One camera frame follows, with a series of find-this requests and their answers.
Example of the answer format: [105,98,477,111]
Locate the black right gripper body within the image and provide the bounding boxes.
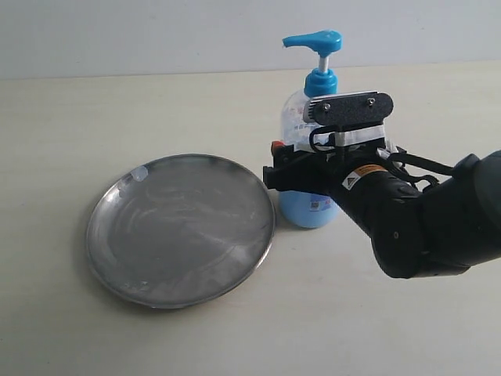
[308,143,406,208]

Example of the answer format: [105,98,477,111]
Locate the blue soap pump bottle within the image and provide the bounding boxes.
[279,30,342,229]

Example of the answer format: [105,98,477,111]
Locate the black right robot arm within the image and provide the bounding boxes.
[263,141,500,279]

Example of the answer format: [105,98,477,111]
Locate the round stainless steel plate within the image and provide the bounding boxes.
[85,154,276,309]

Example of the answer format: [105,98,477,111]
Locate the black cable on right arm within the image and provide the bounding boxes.
[377,150,457,189]

